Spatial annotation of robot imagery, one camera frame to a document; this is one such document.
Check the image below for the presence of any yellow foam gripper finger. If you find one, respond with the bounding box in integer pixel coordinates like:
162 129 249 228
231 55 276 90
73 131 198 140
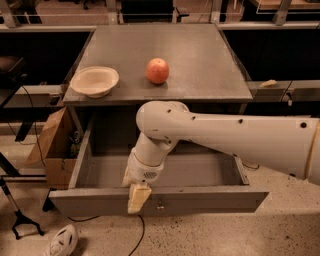
122 168 131 187
128 184 152 214

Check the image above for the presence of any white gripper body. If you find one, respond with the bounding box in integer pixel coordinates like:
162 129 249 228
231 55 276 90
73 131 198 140
126 149 164 184

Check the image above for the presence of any grey top drawer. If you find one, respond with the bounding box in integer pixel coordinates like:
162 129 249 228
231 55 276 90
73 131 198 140
49 114 268 217

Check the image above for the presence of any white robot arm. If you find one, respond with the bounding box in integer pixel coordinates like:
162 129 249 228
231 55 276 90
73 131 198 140
122 101 320 214

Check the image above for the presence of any cardboard box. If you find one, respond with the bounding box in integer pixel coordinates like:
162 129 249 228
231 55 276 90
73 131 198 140
26 108 76 189

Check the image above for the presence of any white bicycle helmet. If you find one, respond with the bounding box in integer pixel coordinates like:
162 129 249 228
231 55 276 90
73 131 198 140
42 224 78 256

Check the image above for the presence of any white paper bowl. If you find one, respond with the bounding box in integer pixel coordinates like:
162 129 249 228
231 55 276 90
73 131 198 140
70 66 119 98

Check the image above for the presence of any red apple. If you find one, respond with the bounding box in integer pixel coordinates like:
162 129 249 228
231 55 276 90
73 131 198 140
145 58 169 84

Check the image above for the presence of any black tripod stand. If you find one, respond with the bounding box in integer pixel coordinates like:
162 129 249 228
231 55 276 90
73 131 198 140
0 177 44 240

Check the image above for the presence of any yellow foam scrap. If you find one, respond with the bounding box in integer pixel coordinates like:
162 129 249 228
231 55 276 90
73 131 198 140
259 79 277 88

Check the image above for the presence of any black floor cable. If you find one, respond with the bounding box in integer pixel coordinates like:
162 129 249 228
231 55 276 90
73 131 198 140
66 214 146 256

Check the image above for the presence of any black cable right side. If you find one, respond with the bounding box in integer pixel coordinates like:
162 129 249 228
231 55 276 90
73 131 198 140
241 161 261 171

